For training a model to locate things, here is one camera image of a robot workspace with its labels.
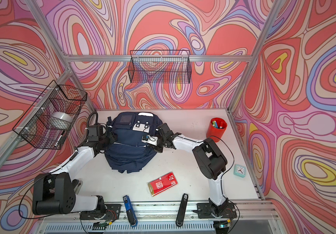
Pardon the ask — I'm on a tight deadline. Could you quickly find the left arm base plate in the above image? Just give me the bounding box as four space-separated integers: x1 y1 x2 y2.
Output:
80 203 121 221

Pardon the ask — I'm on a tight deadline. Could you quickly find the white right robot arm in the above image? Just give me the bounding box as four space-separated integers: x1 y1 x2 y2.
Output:
142 123 228 210

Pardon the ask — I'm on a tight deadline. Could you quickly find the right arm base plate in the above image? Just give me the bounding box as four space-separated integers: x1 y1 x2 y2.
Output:
193 202 238 220

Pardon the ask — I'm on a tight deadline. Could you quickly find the red packet with white label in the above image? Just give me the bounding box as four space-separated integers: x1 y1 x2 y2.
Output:
148 172 178 197

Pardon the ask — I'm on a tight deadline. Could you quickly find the blue stapler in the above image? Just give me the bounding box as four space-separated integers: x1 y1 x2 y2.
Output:
123 195 138 227

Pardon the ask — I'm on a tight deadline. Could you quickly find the black wire basket on rear wall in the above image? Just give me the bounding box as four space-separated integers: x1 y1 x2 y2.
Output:
128 49 192 84

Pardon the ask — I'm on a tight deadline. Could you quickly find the black marker in left basket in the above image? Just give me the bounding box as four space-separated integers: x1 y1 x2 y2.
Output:
55 130 65 147

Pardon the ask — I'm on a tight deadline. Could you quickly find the red pen cup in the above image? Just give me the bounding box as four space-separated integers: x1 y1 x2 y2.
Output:
206 118 227 142

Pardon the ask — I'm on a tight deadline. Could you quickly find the black stapler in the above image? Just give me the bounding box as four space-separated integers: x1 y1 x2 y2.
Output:
175 194 188 227

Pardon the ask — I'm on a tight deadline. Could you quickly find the black wire basket on wall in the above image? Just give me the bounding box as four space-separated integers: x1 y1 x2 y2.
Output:
128 49 192 84
13 81 87 150

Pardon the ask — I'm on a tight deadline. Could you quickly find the mint green small clock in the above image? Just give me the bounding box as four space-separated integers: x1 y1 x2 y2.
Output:
233 164 247 178

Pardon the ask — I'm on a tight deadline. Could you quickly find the silver tape roll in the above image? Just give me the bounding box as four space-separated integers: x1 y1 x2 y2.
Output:
49 112 73 130

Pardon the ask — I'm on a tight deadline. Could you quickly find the navy blue backpack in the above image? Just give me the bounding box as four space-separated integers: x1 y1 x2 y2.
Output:
105 112 163 174

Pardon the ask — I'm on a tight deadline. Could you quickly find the black wire basket on left wall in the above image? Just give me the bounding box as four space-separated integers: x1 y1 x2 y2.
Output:
13 81 87 150

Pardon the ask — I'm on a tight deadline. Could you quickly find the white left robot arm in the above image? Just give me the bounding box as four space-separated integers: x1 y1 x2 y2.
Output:
32 123 117 215

